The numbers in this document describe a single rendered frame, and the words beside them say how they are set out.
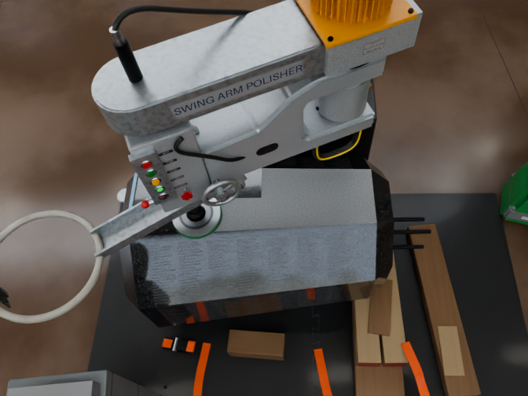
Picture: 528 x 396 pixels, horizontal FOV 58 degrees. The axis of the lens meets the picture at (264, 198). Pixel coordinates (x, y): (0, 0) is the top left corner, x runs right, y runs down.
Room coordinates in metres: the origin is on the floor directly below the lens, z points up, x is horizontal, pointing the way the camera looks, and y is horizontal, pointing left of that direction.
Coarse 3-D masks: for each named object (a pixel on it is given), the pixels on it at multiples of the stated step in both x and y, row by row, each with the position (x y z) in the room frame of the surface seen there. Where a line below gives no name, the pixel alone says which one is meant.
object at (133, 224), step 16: (144, 208) 0.99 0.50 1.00; (160, 208) 0.97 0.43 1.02; (192, 208) 0.92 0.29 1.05; (112, 224) 0.95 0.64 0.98; (128, 224) 0.94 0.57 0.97; (144, 224) 0.92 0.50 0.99; (160, 224) 0.89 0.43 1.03; (112, 240) 0.89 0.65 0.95; (128, 240) 0.86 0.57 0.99; (96, 256) 0.82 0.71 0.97
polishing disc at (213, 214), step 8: (208, 200) 1.04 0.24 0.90; (216, 200) 1.03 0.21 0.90; (208, 208) 1.00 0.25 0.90; (216, 208) 0.99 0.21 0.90; (184, 216) 0.98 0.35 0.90; (208, 216) 0.96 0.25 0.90; (216, 216) 0.95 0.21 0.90; (176, 224) 0.95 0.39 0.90; (184, 224) 0.94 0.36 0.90; (192, 224) 0.93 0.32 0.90; (200, 224) 0.93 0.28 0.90; (208, 224) 0.92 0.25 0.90; (216, 224) 0.92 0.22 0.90; (184, 232) 0.90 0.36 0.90; (192, 232) 0.90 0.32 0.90; (200, 232) 0.89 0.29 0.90; (208, 232) 0.89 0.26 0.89
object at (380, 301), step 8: (392, 280) 0.76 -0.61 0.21; (384, 288) 0.73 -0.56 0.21; (376, 296) 0.69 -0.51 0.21; (384, 296) 0.68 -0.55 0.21; (376, 304) 0.65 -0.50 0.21; (384, 304) 0.64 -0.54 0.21; (376, 312) 0.61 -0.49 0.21; (384, 312) 0.60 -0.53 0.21; (368, 320) 0.58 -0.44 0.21; (376, 320) 0.57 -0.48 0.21; (384, 320) 0.56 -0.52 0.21; (368, 328) 0.53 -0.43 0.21; (376, 328) 0.53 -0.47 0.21; (384, 328) 0.52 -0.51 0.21
